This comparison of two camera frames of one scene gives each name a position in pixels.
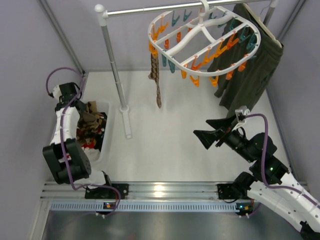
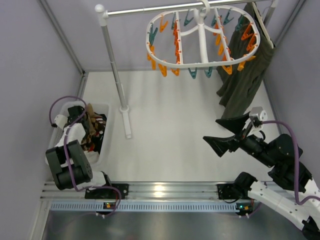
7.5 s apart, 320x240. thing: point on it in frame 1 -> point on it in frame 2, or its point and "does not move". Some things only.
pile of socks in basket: x=91 y=127 does not move
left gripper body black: x=81 y=106 -> x=75 y=111
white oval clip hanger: x=200 y=42 does not move
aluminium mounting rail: x=175 y=190 does not move
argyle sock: x=154 y=75 -> x=95 y=120
